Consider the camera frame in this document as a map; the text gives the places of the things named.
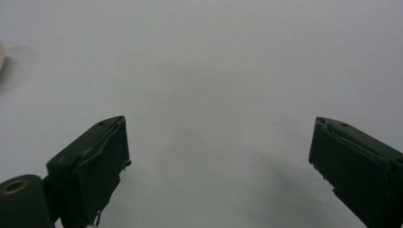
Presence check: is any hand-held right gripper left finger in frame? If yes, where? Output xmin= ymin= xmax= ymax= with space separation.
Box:
xmin=46 ymin=115 xmax=132 ymax=228

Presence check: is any cream round object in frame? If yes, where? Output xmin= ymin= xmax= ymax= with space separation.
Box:
xmin=0 ymin=41 xmax=7 ymax=77

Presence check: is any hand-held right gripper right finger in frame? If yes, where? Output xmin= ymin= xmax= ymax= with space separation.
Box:
xmin=308 ymin=116 xmax=403 ymax=228

